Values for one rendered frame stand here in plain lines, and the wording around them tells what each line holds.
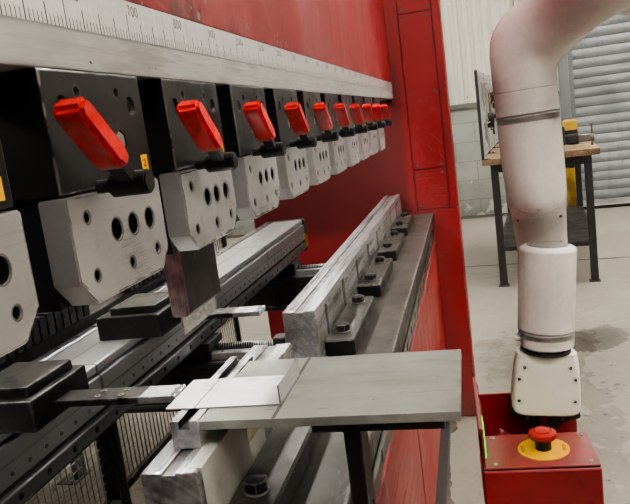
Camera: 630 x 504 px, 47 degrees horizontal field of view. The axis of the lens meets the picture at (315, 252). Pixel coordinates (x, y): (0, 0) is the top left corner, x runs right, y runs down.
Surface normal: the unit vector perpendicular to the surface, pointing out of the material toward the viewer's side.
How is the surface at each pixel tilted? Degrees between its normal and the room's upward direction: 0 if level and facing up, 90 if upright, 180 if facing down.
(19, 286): 90
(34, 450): 90
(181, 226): 90
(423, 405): 0
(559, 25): 118
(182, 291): 90
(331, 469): 0
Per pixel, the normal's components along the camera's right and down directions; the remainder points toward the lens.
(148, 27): 0.97, -0.09
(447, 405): -0.13, -0.98
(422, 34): -0.20, 0.20
